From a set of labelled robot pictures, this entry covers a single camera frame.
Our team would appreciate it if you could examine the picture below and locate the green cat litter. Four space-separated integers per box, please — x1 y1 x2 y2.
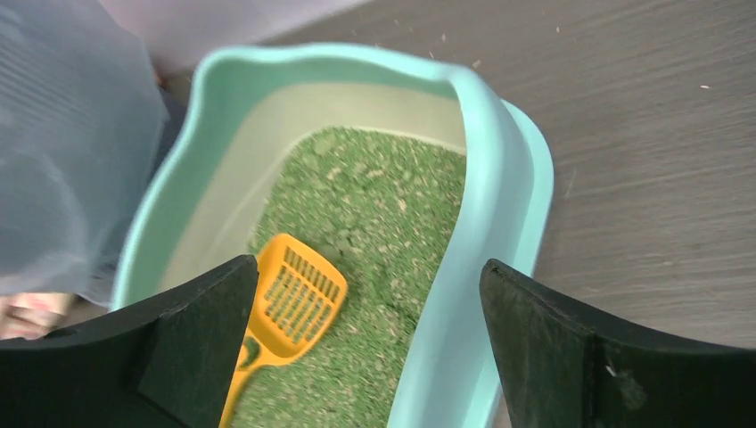
229 128 465 427

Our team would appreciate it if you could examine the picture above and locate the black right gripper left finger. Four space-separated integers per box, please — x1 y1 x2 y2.
1 255 258 427

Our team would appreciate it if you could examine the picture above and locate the pink patterned cloth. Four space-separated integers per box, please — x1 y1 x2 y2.
1 292 75 340

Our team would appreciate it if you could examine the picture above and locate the orange litter scoop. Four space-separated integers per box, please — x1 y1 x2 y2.
219 234 348 427

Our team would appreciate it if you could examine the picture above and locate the teal litter box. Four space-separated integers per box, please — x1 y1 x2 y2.
112 44 555 427

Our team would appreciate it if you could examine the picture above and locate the bin with blue bag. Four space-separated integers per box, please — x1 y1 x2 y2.
1 1 168 299

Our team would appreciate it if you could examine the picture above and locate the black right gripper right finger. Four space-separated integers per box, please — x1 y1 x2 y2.
480 259 755 427

